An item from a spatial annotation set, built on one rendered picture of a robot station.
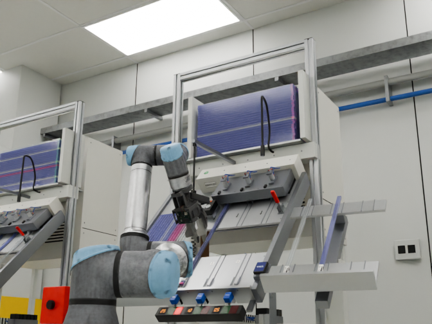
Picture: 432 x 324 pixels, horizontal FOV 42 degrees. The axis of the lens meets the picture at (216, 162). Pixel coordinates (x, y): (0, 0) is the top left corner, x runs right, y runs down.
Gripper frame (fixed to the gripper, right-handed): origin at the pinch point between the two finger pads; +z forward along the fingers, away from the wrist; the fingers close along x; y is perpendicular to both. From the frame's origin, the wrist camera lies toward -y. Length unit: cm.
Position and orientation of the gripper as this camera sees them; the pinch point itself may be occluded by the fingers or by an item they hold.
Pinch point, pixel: (200, 238)
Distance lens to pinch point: 204.3
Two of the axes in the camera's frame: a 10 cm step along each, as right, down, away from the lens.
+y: -4.4, 3.0, -8.5
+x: 8.6, -1.5, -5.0
